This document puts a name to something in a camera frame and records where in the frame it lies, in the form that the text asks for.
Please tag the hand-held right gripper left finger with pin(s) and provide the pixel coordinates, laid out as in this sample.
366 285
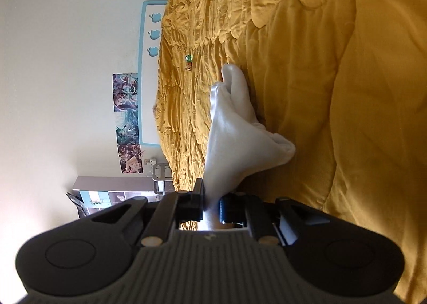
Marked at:
199 199

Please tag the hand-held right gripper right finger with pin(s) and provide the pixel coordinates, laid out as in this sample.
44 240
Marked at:
226 209

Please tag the white printed sweatshirt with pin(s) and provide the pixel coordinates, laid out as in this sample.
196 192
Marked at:
233 130

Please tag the grey metal rack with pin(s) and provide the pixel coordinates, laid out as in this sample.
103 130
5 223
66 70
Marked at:
162 177

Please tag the cluttered desk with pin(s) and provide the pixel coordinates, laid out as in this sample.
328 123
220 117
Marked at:
110 192

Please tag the small colourful snack packet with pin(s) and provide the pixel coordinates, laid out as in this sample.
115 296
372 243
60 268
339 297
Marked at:
188 62

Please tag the white blue bed headboard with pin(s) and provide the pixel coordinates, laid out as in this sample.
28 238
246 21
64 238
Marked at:
148 57

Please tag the mustard yellow quilt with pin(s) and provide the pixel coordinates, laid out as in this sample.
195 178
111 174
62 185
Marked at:
333 73

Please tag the white wall socket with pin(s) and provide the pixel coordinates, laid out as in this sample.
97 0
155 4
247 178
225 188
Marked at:
151 161

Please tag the wall poster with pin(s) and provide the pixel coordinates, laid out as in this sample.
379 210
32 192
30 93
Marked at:
125 92
128 128
130 159

